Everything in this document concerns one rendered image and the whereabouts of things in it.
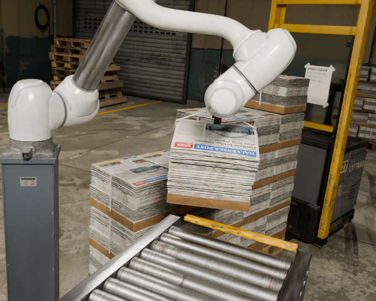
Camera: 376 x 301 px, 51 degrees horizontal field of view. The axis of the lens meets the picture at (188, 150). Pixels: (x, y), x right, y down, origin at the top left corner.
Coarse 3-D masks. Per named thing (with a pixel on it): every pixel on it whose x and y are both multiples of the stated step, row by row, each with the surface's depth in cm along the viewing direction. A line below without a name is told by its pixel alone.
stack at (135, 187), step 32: (128, 160) 208; (160, 160) 214; (96, 192) 198; (128, 192) 178; (160, 192) 185; (256, 192) 249; (96, 224) 203; (192, 224) 209; (256, 224) 259; (96, 256) 209
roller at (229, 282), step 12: (144, 252) 127; (156, 252) 127; (168, 264) 123; (180, 264) 122; (192, 264) 122; (192, 276) 120; (204, 276) 118; (216, 276) 118; (228, 276) 117; (240, 288) 114; (252, 288) 113; (264, 288) 113; (264, 300) 111; (276, 300) 110
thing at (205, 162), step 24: (192, 144) 126; (216, 144) 127; (240, 144) 129; (192, 168) 128; (216, 168) 127; (240, 168) 125; (168, 192) 134; (192, 192) 133; (216, 192) 132; (240, 192) 131
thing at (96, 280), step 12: (168, 216) 154; (156, 228) 143; (168, 228) 145; (144, 240) 134; (120, 252) 125; (132, 252) 126; (108, 264) 118; (120, 264) 119; (96, 276) 112; (108, 276) 112; (72, 288) 106; (84, 288) 106; (96, 288) 107; (60, 300) 101; (72, 300) 101; (84, 300) 103
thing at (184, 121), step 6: (180, 120) 145; (186, 120) 145; (192, 120) 146; (204, 126) 138; (210, 126) 139; (216, 126) 140; (222, 126) 140; (228, 126) 141; (234, 126) 142; (240, 126) 143; (246, 126) 144
